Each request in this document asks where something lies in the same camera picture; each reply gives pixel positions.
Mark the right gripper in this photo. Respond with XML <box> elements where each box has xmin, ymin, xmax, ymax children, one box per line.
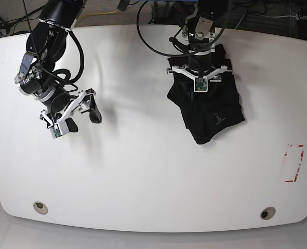
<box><xmin>15</xmin><ymin>52</ymin><xmax>102</xmax><ymax>133</ymax></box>

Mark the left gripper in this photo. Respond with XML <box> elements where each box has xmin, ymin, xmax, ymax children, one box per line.
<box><xmin>167</xmin><ymin>15</ymin><xmax>233</xmax><ymax>83</ymax></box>

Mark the black T-shirt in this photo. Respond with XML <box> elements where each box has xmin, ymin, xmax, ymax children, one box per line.
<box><xmin>166</xmin><ymin>43</ymin><xmax>246</xmax><ymax>145</ymax></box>

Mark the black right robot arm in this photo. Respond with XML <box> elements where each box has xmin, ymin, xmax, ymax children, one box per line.
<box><xmin>15</xmin><ymin>1</ymin><xmax>102</xmax><ymax>139</ymax></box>

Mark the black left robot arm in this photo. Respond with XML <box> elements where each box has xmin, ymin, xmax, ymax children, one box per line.
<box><xmin>167</xmin><ymin>1</ymin><xmax>232</xmax><ymax>92</ymax></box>

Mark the left table grommet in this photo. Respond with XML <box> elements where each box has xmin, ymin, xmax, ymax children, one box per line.
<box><xmin>33</xmin><ymin>202</ymin><xmax>48</xmax><ymax>215</ymax></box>

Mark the table grommet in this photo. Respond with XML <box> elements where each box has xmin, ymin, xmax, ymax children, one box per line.
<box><xmin>33</xmin><ymin>202</ymin><xmax>48</xmax><ymax>215</ymax></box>
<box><xmin>260</xmin><ymin>206</ymin><xmax>276</xmax><ymax>220</ymax></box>

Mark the red tape marking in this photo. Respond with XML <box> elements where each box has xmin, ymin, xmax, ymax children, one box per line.
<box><xmin>281</xmin><ymin>144</ymin><xmax>304</xmax><ymax>183</ymax></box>

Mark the right table grommet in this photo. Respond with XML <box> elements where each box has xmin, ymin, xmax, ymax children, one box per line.
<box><xmin>260</xmin><ymin>206</ymin><xmax>276</xmax><ymax>220</ymax></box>

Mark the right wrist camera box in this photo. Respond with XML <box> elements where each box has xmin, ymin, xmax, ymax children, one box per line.
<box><xmin>48</xmin><ymin>122</ymin><xmax>70</xmax><ymax>139</ymax></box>

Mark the yellow cable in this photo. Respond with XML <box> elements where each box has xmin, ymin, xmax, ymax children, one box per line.
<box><xmin>75</xmin><ymin>9</ymin><xmax>120</xmax><ymax>23</ymax></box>

